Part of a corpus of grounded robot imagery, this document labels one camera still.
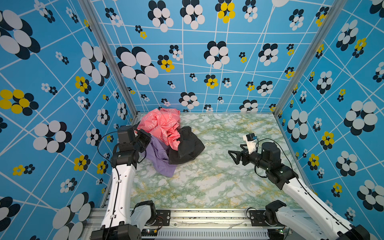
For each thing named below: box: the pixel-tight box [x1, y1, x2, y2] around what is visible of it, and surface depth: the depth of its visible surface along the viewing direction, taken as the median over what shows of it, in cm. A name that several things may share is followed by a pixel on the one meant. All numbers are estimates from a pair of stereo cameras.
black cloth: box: [166, 126, 205, 165], surface depth 93 cm
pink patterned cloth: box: [135, 108, 181, 151], surface depth 89 cm
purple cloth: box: [146, 135, 177, 178], surface depth 86 cm
